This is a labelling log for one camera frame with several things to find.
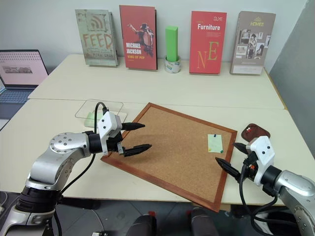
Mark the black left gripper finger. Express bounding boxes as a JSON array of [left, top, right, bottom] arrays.
[[123, 144, 153, 158], [122, 122, 146, 131]]

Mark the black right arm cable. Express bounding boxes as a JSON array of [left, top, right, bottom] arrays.
[[239, 163, 297, 231]]

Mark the beige Homes book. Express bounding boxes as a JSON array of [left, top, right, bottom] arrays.
[[229, 10, 277, 77]]

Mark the wood framed cork board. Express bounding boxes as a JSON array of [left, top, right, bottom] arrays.
[[100, 102, 238, 213]]

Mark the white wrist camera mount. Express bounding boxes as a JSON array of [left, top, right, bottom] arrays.
[[96, 112, 122, 155], [247, 136, 277, 187]]

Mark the grey partition panel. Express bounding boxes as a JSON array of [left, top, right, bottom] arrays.
[[268, 0, 315, 158]]

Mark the green rectangular block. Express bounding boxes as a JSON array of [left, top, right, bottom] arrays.
[[165, 25, 182, 62]]

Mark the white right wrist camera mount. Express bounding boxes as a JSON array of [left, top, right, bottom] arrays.
[[247, 136, 277, 187]]

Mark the pale green paper note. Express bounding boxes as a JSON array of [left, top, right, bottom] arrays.
[[207, 134, 224, 153]]

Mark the clear plastic tray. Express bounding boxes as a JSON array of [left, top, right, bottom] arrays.
[[75, 98, 125, 122]]

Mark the open laptop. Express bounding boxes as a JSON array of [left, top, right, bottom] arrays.
[[0, 49, 50, 106]]

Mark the clear tape roll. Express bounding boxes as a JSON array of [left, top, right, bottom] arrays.
[[164, 55, 182, 74]]

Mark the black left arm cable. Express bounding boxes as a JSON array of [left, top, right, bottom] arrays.
[[53, 101, 109, 236]]

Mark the grey FEED book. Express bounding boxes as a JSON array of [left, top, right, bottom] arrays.
[[74, 9, 119, 67]]

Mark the red Furniture book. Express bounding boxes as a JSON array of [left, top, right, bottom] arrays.
[[189, 10, 228, 75]]

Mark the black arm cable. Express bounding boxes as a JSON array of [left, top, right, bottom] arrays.
[[53, 101, 109, 236], [239, 163, 297, 231]]

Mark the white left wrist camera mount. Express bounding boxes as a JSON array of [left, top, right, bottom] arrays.
[[96, 112, 122, 155]]

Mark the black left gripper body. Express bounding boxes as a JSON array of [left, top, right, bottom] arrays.
[[106, 117, 126, 156]]

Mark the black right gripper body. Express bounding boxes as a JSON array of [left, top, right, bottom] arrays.
[[242, 140, 259, 183]]

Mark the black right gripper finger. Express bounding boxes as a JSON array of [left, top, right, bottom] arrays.
[[232, 142, 249, 155], [215, 157, 243, 182]]

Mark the red Michael Jackson book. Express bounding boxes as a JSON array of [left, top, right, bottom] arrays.
[[119, 4, 158, 72]]

